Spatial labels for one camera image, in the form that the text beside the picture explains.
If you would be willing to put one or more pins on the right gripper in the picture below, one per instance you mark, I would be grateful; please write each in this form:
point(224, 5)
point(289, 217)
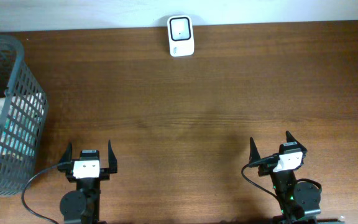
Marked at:
point(254, 154)

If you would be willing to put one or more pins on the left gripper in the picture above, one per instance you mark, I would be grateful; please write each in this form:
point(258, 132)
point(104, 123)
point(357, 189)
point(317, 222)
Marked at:
point(105, 173)

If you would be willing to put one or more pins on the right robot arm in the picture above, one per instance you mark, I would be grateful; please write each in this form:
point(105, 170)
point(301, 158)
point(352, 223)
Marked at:
point(298, 199)

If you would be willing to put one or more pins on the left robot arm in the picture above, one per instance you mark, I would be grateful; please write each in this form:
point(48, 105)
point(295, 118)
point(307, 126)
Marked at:
point(82, 205)

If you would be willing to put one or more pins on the white barcode scanner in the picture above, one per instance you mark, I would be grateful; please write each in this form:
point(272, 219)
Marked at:
point(180, 36)

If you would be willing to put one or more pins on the grey plastic basket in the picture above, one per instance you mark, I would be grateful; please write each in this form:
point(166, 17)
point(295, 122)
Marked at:
point(16, 79)

